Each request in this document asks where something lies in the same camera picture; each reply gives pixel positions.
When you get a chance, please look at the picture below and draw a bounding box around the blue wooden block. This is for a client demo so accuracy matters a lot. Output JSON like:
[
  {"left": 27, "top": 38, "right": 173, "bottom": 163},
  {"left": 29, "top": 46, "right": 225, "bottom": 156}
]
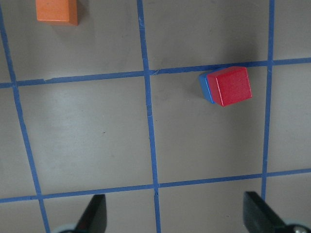
[{"left": 198, "top": 68, "right": 224, "bottom": 104}]

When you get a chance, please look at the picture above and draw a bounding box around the red wooden block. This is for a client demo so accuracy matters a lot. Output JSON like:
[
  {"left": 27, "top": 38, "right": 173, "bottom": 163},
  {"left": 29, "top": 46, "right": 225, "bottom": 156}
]
[{"left": 207, "top": 67, "right": 252, "bottom": 107}]

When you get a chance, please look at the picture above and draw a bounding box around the orange wooden block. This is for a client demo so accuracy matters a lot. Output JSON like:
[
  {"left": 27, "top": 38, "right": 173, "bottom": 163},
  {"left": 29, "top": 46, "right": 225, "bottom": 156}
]
[{"left": 35, "top": 0, "right": 78, "bottom": 26}]

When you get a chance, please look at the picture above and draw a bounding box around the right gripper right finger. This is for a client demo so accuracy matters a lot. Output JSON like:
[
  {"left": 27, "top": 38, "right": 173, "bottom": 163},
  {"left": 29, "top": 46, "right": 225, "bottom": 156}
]
[{"left": 243, "top": 191, "right": 292, "bottom": 233}]

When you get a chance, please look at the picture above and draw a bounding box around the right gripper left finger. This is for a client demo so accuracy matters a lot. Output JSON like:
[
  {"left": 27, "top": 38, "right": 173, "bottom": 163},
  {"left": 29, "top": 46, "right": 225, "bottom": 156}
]
[{"left": 74, "top": 194, "right": 107, "bottom": 233}]

